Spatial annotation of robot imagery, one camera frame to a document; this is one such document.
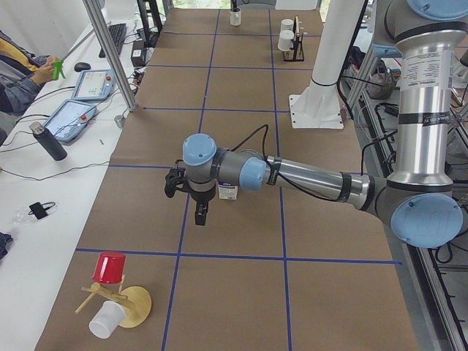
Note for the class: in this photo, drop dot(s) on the red plastic cup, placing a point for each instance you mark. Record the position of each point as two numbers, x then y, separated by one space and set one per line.
109 268

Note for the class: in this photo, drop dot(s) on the black wire mug rack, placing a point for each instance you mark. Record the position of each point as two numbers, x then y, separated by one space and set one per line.
296 54

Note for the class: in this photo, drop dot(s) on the lower teach pendant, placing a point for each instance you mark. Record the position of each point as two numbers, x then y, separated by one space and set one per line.
69 120

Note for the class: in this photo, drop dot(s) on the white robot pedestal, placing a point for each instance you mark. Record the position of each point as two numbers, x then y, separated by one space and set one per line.
318 106

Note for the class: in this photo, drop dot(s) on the white mug upper rack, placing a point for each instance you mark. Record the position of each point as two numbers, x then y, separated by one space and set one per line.
285 41

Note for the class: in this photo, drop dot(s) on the black water bottle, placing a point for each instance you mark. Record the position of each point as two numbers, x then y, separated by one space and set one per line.
45 138

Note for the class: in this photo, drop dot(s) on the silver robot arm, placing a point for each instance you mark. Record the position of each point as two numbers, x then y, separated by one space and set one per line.
415 200

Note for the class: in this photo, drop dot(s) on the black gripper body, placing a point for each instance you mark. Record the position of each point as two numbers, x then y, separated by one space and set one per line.
202 197

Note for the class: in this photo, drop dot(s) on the person hand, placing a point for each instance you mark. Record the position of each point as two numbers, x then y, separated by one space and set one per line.
44 73

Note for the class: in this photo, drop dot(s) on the blue white milk carton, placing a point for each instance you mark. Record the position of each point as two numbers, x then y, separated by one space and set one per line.
227 191

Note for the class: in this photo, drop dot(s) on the white mug grey interior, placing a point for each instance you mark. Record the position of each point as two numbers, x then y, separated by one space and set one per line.
235 17

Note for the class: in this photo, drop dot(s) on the wooden cup tree stand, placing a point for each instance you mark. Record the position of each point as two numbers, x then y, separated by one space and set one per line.
135 300

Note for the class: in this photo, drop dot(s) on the white plastic cup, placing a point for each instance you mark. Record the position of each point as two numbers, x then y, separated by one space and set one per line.
107 319

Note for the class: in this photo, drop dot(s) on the upper teach pendant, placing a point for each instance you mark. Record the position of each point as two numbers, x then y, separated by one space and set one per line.
94 85

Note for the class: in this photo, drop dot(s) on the white mug lower rack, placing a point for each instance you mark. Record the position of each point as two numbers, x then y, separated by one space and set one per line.
287 24

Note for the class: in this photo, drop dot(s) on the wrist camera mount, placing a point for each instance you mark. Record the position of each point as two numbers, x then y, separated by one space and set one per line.
176 180

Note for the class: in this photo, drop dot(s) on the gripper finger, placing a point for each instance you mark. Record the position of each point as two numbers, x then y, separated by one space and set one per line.
200 213

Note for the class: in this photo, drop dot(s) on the black keyboard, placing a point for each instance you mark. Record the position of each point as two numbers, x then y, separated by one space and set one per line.
118 33

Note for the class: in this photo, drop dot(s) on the small metal cylinder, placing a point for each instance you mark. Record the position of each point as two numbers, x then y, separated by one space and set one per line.
119 120

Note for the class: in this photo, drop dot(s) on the aluminium frame post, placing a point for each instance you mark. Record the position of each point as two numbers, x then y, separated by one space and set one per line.
105 40

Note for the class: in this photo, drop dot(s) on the black computer mouse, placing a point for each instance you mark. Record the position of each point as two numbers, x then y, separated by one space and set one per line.
81 66

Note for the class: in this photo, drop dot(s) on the green hand tool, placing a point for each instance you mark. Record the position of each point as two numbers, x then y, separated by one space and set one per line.
58 70

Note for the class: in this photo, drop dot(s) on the teach pendant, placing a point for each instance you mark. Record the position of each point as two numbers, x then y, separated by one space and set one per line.
69 120
94 85

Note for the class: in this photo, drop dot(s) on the white mug rack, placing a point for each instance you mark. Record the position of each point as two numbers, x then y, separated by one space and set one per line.
287 24
285 41

